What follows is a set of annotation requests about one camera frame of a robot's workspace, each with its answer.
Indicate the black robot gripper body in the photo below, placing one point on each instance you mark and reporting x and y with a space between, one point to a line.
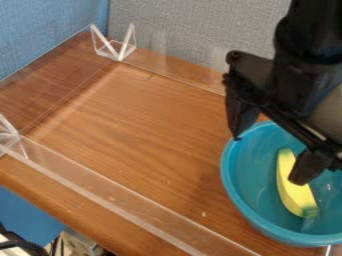
301 96

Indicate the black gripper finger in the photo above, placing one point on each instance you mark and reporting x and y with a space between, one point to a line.
312 163
242 108

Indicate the yellow toy banana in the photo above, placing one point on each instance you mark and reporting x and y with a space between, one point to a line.
297 197

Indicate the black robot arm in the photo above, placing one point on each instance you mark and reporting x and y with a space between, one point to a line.
309 32

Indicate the blue plastic bowl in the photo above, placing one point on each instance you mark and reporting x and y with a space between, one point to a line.
249 178

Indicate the white cluttered object below table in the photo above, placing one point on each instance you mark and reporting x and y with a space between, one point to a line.
73 243

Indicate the dark object under table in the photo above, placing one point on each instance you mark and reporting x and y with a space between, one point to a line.
8 244

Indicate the clear acrylic back barrier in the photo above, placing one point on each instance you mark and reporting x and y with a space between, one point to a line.
163 82

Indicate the clear acrylic barrier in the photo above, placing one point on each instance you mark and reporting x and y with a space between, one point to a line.
45 176
163 82

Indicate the clear acrylic front barrier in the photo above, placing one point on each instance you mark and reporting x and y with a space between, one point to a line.
45 176

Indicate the clear acrylic corner bracket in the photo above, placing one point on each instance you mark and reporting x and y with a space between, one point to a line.
117 50

